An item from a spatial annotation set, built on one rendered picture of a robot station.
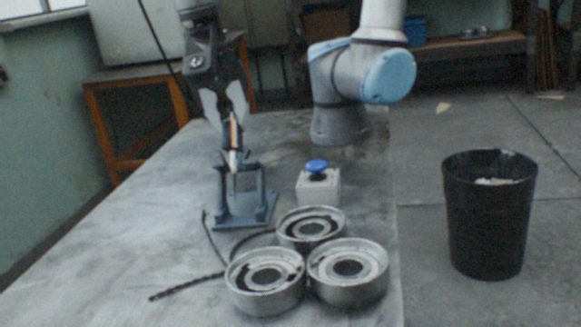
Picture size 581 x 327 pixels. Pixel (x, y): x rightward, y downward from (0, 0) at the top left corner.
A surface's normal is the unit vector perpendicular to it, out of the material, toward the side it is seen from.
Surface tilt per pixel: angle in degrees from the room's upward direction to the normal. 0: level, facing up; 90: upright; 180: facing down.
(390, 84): 97
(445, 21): 90
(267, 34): 90
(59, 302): 0
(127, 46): 90
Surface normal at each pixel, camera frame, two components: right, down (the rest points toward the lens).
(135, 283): -0.14, -0.91
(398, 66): 0.51, 0.39
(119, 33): -0.17, 0.40
